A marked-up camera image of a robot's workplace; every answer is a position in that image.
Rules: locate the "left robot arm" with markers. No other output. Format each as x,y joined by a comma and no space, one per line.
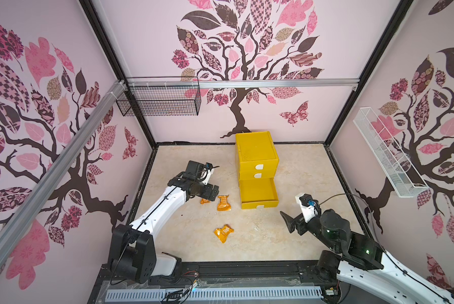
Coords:
132,254

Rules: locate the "orange cookie packet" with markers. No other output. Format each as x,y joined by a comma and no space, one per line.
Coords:
223,205
223,233
204,200

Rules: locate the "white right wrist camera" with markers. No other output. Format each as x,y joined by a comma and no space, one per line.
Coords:
309,206

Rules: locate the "aluminium rail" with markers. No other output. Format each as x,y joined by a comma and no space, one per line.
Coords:
242,83

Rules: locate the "yellow top drawer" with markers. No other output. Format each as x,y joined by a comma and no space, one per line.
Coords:
259,166

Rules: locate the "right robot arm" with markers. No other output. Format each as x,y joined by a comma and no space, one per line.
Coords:
360,261

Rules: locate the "black wire basket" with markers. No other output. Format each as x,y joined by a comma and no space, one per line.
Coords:
160,96

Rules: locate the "white slotted cable duct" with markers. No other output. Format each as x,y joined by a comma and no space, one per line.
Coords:
217,294

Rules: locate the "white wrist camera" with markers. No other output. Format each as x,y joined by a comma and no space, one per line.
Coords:
309,206
206,173

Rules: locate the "white wire shelf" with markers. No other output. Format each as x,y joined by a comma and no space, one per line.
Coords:
405,179

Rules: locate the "yellow bottom drawer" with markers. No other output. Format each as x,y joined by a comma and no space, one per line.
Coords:
257,193

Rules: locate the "yellow drawer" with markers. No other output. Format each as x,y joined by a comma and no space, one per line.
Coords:
259,166
256,174
257,193

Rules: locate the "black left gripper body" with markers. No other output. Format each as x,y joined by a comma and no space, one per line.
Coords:
199,189

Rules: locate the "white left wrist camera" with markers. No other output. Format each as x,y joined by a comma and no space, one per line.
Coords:
206,173

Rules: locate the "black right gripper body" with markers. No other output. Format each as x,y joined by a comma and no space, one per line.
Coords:
299,223

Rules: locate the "yellow plastic drawer cabinet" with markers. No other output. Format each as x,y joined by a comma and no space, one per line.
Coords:
254,146

